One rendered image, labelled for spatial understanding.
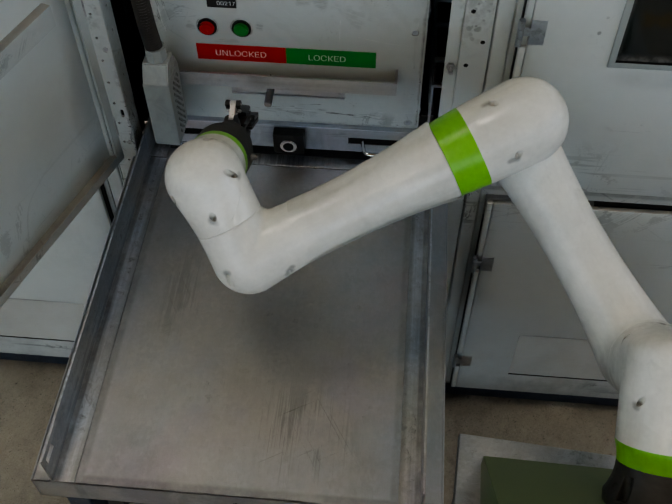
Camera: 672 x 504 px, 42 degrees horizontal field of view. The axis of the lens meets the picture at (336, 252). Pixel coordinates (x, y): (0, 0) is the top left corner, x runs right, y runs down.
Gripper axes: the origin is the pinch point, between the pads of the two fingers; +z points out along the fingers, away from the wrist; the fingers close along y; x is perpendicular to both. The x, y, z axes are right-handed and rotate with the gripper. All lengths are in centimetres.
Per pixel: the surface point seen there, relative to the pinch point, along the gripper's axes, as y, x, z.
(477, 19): -19.6, 38.0, -3.6
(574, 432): 90, 78, 50
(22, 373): 87, -71, 54
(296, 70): -7.7, 7.6, 8.2
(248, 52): -10.7, -0.9, 6.4
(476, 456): 48, 43, -27
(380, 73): -8.0, 22.7, 8.0
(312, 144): 7.9, 10.2, 15.9
